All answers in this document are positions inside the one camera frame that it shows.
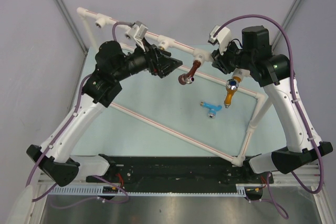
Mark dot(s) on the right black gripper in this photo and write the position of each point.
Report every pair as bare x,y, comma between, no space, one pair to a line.
220,61

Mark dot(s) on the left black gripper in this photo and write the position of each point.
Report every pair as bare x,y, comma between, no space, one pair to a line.
154,64

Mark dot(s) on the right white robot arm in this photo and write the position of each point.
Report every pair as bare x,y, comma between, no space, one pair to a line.
273,73

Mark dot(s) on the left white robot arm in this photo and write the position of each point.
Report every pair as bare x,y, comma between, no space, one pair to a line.
96,93

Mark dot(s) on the amber yellow water faucet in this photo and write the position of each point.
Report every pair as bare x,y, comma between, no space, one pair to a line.
231,86

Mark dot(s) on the dark red water faucet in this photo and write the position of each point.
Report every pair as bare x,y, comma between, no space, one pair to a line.
188,78

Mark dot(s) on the blue water faucet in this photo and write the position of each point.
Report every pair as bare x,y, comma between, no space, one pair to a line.
212,109

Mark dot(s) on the light green table mat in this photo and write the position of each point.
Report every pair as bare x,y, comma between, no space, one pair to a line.
118,132

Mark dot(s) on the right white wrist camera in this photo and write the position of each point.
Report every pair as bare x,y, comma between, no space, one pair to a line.
222,37

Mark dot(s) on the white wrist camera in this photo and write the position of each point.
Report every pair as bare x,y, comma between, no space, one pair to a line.
137,33
222,37

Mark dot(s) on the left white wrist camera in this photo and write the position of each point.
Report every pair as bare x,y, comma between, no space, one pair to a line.
137,33

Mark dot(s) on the white PVC pipe frame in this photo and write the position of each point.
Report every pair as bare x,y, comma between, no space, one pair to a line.
202,56

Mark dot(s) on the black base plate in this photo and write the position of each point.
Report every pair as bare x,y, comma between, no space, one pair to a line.
183,175

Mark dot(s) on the aluminium extrusion rail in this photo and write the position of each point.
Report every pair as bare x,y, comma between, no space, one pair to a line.
310,177

